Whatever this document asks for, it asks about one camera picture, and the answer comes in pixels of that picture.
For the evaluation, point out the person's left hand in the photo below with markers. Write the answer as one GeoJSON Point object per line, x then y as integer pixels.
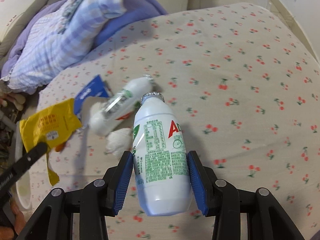
{"type": "Point", "coordinates": [18, 218]}

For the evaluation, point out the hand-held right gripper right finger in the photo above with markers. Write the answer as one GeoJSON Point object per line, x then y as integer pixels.
{"type": "Point", "coordinates": [197, 182]}

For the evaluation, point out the cherry print tablecloth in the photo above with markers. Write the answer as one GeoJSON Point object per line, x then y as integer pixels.
{"type": "Point", "coordinates": [237, 105]}

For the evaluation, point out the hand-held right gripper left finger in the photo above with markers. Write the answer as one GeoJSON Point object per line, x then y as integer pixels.
{"type": "Point", "coordinates": [123, 182]}

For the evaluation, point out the purple mattress sheet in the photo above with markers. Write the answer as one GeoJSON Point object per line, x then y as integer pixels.
{"type": "Point", "coordinates": [120, 27]}

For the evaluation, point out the pink plush toy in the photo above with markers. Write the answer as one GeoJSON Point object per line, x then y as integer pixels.
{"type": "Point", "coordinates": [17, 100]}

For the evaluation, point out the blue cardboard box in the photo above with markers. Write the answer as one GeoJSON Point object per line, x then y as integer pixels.
{"type": "Point", "coordinates": [92, 90]}

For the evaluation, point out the yellow snack packet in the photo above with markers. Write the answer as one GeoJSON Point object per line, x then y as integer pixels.
{"type": "Point", "coordinates": [50, 125]}

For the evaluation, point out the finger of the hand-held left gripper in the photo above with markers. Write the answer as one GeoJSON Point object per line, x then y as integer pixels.
{"type": "Point", "coordinates": [31, 157]}

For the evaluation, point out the blue plaid quilt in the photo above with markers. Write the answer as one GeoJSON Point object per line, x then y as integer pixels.
{"type": "Point", "coordinates": [57, 42]}

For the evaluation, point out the white yogurt drink bottle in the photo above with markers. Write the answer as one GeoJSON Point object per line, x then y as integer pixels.
{"type": "Point", "coordinates": [117, 107]}
{"type": "Point", "coordinates": [160, 155]}

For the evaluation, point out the white crumpled tissue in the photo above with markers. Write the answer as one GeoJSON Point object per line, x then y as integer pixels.
{"type": "Point", "coordinates": [120, 140]}

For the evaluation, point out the grey headboard cushion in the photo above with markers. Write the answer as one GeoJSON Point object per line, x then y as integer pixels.
{"type": "Point", "coordinates": [37, 7]}

